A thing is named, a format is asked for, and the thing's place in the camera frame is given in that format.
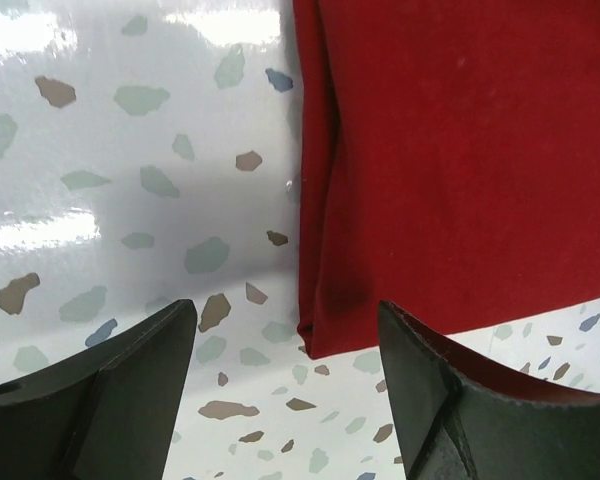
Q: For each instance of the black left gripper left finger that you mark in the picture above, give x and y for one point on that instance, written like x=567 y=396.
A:
x=107 y=412

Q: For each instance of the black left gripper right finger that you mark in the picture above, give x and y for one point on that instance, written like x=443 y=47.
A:
x=460 y=415

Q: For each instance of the dark red t shirt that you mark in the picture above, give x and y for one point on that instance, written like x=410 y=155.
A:
x=450 y=163

